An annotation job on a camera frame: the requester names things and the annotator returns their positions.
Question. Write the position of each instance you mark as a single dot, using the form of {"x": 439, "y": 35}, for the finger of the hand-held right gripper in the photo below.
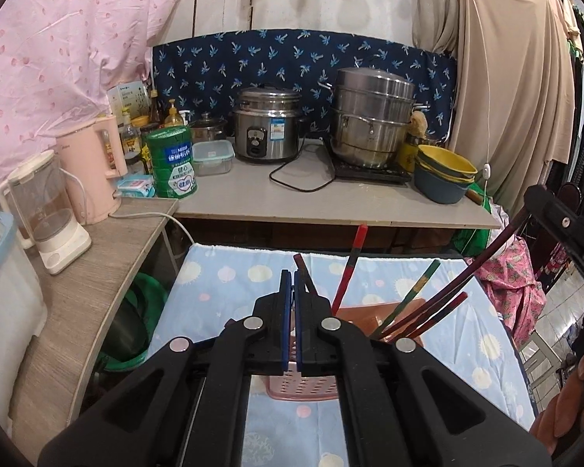
{"x": 567, "y": 233}

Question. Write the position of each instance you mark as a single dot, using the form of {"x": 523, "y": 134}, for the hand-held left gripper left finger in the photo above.
{"x": 286, "y": 311}

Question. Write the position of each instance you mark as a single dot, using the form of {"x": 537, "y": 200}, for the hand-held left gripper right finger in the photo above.
{"x": 299, "y": 311}

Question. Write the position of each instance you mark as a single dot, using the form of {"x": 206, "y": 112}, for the red chopstick with dark band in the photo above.
{"x": 353, "y": 262}

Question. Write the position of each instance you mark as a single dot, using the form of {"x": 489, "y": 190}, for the pink perforated utensil holder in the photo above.
{"x": 301, "y": 386}

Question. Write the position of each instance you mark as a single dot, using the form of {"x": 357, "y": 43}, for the green chopstick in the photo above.
{"x": 418, "y": 287}

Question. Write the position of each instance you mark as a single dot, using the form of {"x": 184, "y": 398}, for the person's right hand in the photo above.
{"x": 574, "y": 403}

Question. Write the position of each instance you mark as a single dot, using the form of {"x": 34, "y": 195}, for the pink floral cloth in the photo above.
{"x": 516, "y": 262}

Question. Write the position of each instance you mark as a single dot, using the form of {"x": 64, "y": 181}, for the blue planet-print blanket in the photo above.
{"x": 214, "y": 292}

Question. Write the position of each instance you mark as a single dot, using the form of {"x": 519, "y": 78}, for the green plastic bag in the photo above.
{"x": 467, "y": 241}

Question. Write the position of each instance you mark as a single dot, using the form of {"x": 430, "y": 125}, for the blue bowl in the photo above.
{"x": 440, "y": 188}

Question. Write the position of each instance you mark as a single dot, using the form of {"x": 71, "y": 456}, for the green plastic basin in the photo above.
{"x": 146, "y": 296}

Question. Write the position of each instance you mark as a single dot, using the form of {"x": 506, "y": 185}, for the yellow bowl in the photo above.
{"x": 445, "y": 160}

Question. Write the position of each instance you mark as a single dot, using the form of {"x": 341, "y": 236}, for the black induction cooker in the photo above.
{"x": 370, "y": 172}

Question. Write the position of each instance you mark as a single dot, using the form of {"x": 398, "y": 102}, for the beige curtain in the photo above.
{"x": 511, "y": 82}

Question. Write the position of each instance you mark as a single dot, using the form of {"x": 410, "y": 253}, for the clear food container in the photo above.
{"x": 212, "y": 155}

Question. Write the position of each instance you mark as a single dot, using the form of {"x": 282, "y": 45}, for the tan loofah sponge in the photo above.
{"x": 418, "y": 124}

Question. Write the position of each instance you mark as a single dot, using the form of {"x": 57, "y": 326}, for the green tin can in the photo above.
{"x": 173, "y": 165}

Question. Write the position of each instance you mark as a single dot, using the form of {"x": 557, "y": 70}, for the silver rice cooker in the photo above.
{"x": 267, "y": 126}

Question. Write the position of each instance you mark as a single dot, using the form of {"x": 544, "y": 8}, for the wooden side shelf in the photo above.
{"x": 97, "y": 272}

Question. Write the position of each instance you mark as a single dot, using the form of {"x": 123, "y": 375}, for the blue tissue pack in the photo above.
{"x": 136, "y": 186}

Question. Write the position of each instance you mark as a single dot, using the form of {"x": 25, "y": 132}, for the small pot with glass lid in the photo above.
{"x": 207, "y": 129}

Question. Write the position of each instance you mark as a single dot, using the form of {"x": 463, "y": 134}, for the stainless steel steamer pot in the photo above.
{"x": 372, "y": 116}

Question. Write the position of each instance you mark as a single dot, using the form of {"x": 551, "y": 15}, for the yellow soap bottle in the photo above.
{"x": 174, "y": 116}

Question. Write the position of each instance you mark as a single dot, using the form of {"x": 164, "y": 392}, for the sauce bottle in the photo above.
{"x": 129, "y": 136}

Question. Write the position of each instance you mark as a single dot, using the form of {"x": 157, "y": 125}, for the pink electric kettle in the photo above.
{"x": 90, "y": 170}

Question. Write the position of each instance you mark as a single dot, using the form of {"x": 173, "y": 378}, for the navy leaf-print cloth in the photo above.
{"x": 272, "y": 58}

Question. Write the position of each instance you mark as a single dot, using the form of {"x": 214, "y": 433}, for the white blender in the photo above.
{"x": 48, "y": 219}

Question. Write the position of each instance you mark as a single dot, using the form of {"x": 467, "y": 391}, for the white carton box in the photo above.
{"x": 126, "y": 99}

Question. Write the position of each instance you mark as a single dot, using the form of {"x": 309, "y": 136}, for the white plastic storage bin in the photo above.
{"x": 5, "y": 311}

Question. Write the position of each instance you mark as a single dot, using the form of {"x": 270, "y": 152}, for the pink dotted curtain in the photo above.
{"x": 53, "y": 48}

